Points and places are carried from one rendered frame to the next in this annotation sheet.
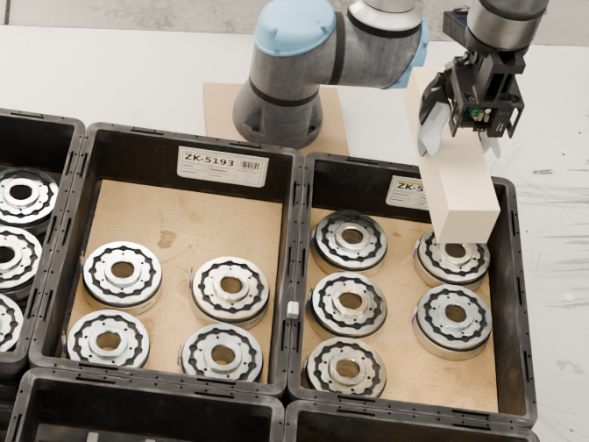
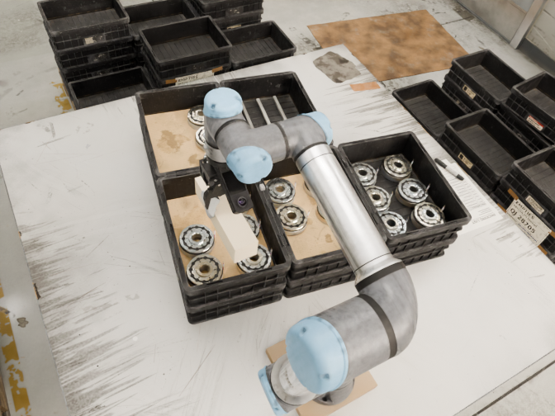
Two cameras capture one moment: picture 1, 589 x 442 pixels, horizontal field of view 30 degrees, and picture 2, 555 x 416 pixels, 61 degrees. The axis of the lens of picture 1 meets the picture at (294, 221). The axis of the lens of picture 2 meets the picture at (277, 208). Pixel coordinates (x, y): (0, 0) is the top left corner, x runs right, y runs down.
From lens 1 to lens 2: 1.69 m
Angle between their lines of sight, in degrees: 76
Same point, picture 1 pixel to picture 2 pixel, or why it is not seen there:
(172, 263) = (320, 229)
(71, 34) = (467, 397)
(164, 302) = (312, 212)
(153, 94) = (397, 373)
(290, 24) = not seen: hidden behind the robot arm
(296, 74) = not seen: hidden behind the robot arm
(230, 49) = not seen: outside the picture
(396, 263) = (230, 266)
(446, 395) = (191, 215)
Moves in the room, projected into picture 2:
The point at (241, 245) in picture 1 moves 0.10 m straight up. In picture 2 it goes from (298, 248) to (303, 229)
